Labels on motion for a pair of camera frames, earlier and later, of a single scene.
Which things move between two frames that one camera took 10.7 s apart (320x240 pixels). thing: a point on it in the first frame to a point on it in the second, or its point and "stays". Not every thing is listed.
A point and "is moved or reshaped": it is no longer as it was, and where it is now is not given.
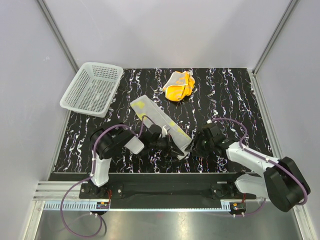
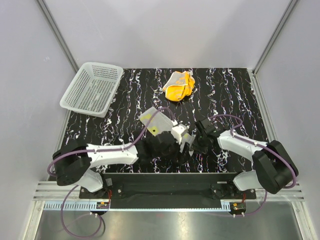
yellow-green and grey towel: x=150 y=114 is moved or reshaped
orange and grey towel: x=179 y=85 stays
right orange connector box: x=238 y=206 stays
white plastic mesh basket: x=94 y=91 stays
